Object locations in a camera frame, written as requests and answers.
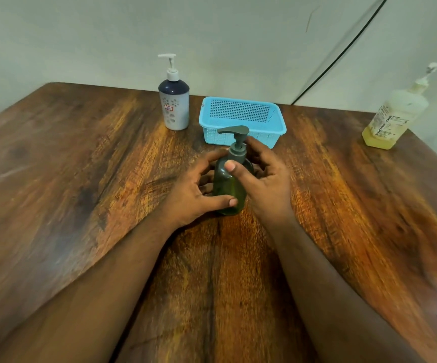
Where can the green pump bottle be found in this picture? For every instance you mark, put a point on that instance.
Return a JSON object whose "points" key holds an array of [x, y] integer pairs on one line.
{"points": [[230, 173]]}

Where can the clear yellow liquid pump bottle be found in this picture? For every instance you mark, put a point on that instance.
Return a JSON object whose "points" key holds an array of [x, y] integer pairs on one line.
{"points": [[396, 113]]}

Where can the person's left forearm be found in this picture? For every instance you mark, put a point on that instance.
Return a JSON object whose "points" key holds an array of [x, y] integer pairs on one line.
{"points": [[78, 291]]}

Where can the person's right thumb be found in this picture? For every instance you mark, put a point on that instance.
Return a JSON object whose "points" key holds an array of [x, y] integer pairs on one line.
{"points": [[241, 175]]}

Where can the person's right hand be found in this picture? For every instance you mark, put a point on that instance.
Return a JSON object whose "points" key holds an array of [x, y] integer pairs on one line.
{"points": [[271, 185]]}

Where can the person's left thumb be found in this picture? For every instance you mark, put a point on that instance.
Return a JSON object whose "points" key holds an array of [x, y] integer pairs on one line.
{"points": [[218, 202]]}

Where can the person's left hand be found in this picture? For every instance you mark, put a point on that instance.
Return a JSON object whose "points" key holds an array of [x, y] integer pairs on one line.
{"points": [[188, 200]]}

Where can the blue plastic basket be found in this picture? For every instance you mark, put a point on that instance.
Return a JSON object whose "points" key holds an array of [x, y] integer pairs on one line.
{"points": [[242, 120]]}

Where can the white and navy pump bottle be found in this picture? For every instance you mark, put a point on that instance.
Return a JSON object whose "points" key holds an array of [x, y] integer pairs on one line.
{"points": [[173, 100]]}

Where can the person's right forearm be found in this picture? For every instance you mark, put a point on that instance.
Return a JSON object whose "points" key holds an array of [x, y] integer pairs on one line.
{"points": [[343, 294]]}

